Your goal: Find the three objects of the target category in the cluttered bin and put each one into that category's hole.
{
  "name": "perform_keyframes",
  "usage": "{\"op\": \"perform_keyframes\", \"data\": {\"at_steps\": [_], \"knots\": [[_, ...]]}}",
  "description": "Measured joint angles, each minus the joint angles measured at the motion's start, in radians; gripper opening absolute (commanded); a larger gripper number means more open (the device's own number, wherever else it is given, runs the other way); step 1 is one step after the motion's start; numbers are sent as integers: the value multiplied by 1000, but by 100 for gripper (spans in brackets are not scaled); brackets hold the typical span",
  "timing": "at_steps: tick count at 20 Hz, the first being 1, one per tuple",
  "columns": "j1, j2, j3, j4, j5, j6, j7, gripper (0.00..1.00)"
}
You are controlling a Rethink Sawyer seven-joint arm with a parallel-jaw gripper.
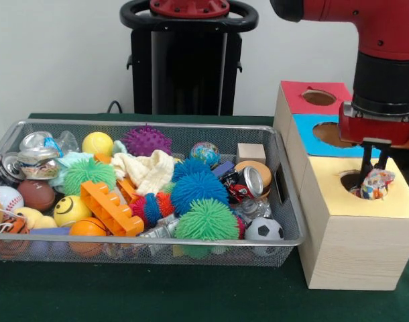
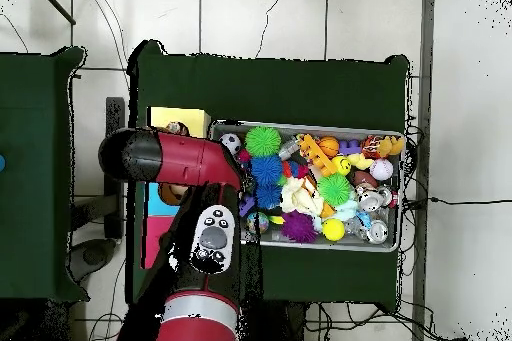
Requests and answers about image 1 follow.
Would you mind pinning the shallow metal mesh bin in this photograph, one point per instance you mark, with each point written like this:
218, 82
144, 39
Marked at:
290, 221

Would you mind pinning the red and blue spiky toy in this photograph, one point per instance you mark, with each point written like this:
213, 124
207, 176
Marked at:
152, 208

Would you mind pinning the green spiky rubber ball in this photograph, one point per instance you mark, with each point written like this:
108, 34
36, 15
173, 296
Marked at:
208, 219
87, 174

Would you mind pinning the black and white soccer ball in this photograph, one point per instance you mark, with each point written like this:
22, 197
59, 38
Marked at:
265, 229

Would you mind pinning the purple spiky ball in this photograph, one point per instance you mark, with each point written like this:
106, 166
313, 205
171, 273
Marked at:
145, 141

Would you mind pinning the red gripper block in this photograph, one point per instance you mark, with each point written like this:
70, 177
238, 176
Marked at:
375, 132

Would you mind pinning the polka dot cloth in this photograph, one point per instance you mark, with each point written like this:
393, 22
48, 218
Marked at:
375, 184

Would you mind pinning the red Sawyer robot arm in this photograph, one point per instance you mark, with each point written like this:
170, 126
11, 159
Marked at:
385, 73

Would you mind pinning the wooden box with three holes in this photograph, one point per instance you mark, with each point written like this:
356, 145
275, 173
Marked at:
352, 255

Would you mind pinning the yellow smiley face ball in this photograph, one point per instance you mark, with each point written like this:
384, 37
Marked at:
68, 211

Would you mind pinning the yellow tennis ball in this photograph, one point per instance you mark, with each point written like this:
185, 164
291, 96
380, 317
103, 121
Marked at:
97, 143

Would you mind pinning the white baseball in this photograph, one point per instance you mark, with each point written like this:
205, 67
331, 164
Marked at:
6, 198

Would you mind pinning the black pedestal with red base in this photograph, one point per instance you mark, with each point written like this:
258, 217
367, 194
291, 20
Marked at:
191, 67

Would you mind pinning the orange toy building brick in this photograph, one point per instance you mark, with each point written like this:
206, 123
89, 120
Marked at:
107, 208

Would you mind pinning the blue spiky rubber ball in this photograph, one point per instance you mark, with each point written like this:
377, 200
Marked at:
199, 189

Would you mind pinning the dark green table cloth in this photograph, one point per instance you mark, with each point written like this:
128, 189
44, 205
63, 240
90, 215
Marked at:
157, 295

